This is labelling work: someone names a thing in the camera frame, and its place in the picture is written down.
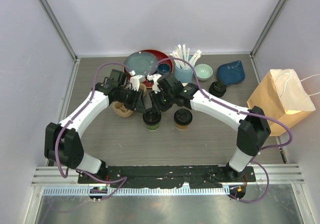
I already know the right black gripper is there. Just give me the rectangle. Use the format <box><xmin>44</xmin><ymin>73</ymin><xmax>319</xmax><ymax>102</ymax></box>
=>
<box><xmin>149</xmin><ymin>87</ymin><xmax>175</xmax><ymax>114</ymax></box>

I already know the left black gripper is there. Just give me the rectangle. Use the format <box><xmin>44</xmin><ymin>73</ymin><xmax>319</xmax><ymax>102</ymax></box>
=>
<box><xmin>117</xmin><ymin>87</ymin><xmax>147</xmax><ymax>113</ymax></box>

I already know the dark blue ceramic mug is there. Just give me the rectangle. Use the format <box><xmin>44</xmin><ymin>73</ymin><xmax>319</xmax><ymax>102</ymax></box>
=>
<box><xmin>157</xmin><ymin>63</ymin><xmax>172</xmax><ymax>75</ymax></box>

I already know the single brown paper cup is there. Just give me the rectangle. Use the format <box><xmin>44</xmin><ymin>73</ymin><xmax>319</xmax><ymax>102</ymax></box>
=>
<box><xmin>175</xmin><ymin>123</ymin><xmax>189</xmax><ymax>130</ymax></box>

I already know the light blue straw holder cup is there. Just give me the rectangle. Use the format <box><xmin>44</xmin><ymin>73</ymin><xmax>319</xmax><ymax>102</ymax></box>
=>
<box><xmin>174</xmin><ymin>59</ymin><xmax>194</xmax><ymax>83</ymax></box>

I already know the single green paper cup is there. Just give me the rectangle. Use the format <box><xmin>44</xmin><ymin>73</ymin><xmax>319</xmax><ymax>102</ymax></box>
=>
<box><xmin>146</xmin><ymin>122</ymin><xmax>160</xmax><ymax>131</ymax></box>

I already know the dark blue leaf plate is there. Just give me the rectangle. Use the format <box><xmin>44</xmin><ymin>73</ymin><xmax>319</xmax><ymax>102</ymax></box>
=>
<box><xmin>216</xmin><ymin>60</ymin><xmax>246</xmax><ymax>86</ymax></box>

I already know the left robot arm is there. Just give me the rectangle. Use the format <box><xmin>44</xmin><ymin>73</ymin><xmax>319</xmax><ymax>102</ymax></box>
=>
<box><xmin>44</xmin><ymin>82</ymin><xmax>146</xmax><ymax>184</ymax></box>

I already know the black lid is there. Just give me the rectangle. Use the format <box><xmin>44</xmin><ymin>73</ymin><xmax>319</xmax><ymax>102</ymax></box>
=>
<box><xmin>142</xmin><ymin>108</ymin><xmax>162</xmax><ymax>126</ymax></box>
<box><xmin>173</xmin><ymin>108</ymin><xmax>193</xmax><ymax>126</ymax></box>

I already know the brown paper takeout bag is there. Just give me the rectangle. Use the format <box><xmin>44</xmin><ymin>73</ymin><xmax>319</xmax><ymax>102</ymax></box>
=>
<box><xmin>247</xmin><ymin>69</ymin><xmax>316</xmax><ymax>128</ymax></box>

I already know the cardboard cup carrier tray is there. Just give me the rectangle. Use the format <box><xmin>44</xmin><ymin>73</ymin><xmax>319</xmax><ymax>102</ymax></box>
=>
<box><xmin>112</xmin><ymin>83</ymin><xmax>147</xmax><ymax>118</ymax></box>

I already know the stack of black lids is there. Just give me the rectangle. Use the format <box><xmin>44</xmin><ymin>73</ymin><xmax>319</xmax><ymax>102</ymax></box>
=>
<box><xmin>209</xmin><ymin>81</ymin><xmax>227</xmax><ymax>97</ymax></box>

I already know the aluminium front rail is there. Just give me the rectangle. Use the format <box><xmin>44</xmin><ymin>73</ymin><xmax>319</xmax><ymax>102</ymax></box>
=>
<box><xmin>31</xmin><ymin>164</ymin><xmax>304</xmax><ymax>199</ymax></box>

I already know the mint green ceramic bowl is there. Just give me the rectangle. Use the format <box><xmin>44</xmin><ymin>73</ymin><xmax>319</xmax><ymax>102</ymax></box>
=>
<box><xmin>194</xmin><ymin>64</ymin><xmax>214</xmax><ymax>81</ymax></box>

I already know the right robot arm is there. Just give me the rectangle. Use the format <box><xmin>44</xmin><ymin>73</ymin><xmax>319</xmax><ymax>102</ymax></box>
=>
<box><xmin>147</xmin><ymin>73</ymin><xmax>271</xmax><ymax>182</ymax></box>

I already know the grey-blue ceramic plate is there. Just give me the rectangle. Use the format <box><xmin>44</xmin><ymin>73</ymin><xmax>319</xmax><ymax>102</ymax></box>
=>
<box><xmin>124</xmin><ymin>51</ymin><xmax>158</xmax><ymax>77</ymax></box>

